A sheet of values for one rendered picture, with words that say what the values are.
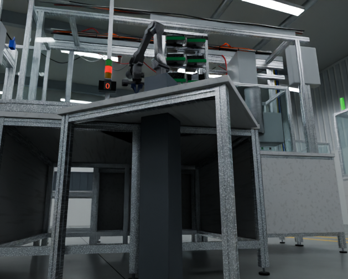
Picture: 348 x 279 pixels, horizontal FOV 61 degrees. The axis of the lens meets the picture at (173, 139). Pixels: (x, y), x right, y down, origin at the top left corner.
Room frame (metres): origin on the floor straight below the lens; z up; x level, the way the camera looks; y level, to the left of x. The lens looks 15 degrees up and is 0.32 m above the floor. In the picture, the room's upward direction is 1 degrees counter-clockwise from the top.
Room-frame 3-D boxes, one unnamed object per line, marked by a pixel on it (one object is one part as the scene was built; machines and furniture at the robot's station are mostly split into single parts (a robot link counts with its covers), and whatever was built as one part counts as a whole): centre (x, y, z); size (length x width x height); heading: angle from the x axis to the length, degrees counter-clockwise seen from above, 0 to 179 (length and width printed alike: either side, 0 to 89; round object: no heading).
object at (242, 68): (2.81, -0.74, 1.50); 0.38 x 0.21 x 0.88; 11
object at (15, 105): (1.65, 0.50, 0.91); 0.89 x 0.06 x 0.11; 101
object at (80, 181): (3.75, 1.26, 0.73); 0.62 x 0.42 x 0.23; 101
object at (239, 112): (1.58, 0.05, 0.84); 0.90 x 0.70 x 0.03; 66
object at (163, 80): (1.53, 0.07, 0.96); 0.14 x 0.14 x 0.20; 66
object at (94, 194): (3.29, -0.24, 0.43); 2.20 x 0.38 x 0.86; 101
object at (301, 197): (2.90, -0.87, 0.43); 1.11 x 0.68 x 0.86; 101
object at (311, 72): (2.74, -1.32, 1.43); 0.30 x 0.09 x 1.13; 101
